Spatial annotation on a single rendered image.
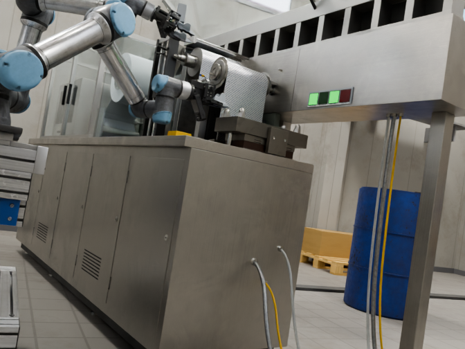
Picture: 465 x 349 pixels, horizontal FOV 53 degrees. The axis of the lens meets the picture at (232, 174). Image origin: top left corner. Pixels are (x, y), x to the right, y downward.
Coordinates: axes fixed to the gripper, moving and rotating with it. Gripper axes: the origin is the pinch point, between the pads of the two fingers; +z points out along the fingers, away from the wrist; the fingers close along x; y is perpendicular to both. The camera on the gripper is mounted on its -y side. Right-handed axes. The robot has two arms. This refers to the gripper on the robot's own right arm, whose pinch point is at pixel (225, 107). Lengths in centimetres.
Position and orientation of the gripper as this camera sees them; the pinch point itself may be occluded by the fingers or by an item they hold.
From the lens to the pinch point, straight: 208.9
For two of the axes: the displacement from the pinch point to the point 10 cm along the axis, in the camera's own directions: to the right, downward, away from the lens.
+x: -5.8, -0.6, 8.1
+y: 1.5, -9.9, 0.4
